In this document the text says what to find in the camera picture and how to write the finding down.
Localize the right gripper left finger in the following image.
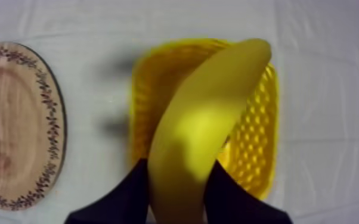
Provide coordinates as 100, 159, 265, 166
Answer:
64, 157, 151, 224

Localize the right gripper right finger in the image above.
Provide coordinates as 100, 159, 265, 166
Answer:
203, 160, 294, 224

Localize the yellow toy banana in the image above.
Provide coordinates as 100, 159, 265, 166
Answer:
147, 38, 273, 224

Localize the yellow plastic basket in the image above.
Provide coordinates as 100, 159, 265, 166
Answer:
128, 38, 280, 201

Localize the round wooden board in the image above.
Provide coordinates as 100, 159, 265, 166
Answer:
0, 41, 68, 211

